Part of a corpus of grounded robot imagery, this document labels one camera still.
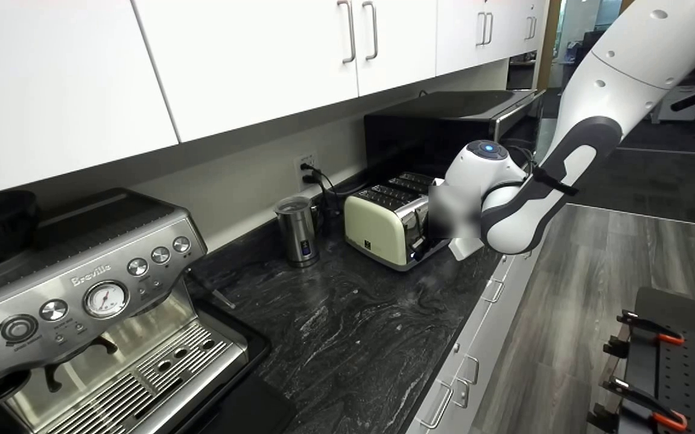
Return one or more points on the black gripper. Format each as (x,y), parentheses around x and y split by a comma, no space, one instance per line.
(443,211)

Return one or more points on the cream and chrome toaster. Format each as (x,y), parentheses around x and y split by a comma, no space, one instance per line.
(376,230)

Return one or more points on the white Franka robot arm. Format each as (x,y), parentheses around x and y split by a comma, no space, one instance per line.
(646,63)

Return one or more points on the stainless steel microwave oven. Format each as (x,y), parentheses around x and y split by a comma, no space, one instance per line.
(435,129)

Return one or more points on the white lower cabinet unit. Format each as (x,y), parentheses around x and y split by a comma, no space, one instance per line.
(476,346)

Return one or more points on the stainless steel milk jug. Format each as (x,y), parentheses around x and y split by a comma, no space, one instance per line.
(300,231)

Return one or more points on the black clamp orange grip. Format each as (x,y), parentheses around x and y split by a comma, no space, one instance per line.
(670,420)
(670,338)

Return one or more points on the black perforated plate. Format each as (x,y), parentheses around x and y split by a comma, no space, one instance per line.
(686,368)

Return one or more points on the stainless steel espresso machine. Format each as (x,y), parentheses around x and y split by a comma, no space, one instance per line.
(84,321)

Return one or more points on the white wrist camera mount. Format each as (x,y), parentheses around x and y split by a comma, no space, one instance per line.
(465,241)

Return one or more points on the white upper wall cabinets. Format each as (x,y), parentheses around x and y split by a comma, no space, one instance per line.
(243,55)

